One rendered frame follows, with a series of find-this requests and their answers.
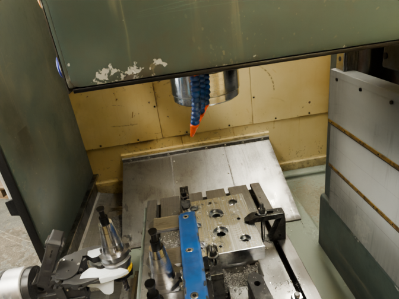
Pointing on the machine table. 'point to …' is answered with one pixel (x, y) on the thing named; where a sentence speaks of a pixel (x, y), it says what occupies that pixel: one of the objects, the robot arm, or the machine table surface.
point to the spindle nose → (225, 95)
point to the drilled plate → (231, 244)
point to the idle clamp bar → (256, 290)
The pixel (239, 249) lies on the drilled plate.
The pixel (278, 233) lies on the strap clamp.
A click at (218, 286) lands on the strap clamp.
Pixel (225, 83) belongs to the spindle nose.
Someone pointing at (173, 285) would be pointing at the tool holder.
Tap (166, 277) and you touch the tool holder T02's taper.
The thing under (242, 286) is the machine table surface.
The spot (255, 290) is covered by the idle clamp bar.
